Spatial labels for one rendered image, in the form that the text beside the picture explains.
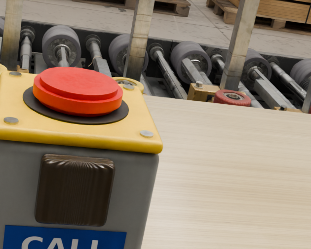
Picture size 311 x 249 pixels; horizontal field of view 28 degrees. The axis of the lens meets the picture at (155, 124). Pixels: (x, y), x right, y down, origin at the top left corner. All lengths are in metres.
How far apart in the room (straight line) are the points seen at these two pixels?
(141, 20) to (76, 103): 1.14
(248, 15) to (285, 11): 5.32
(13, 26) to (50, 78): 1.11
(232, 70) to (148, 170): 1.23
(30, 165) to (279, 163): 0.86
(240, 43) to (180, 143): 0.46
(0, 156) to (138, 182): 0.06
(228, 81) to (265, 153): 0.41
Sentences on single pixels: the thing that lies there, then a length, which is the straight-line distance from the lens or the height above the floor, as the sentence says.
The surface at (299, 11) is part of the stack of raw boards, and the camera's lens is 6.83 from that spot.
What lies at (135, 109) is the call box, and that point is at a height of 1.22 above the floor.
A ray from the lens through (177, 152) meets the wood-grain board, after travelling 1.03.
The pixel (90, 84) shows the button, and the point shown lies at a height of 1.23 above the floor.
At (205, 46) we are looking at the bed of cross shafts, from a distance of 2.01.
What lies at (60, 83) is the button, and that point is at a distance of 0.27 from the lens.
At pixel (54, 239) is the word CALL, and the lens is 0.27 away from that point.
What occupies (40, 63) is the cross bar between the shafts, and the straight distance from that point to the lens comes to 1.86.
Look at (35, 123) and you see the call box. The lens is 0.26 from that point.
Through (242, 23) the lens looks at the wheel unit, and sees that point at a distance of 1.45.
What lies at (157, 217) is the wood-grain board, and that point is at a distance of 0.84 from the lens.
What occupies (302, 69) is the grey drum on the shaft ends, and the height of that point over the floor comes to 0.83.
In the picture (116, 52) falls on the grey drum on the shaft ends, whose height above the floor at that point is 0.82.
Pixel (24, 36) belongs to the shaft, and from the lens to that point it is 1.85.
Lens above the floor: 1.32
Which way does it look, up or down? 22 degrees down
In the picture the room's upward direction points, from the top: 11 degrees clockwise
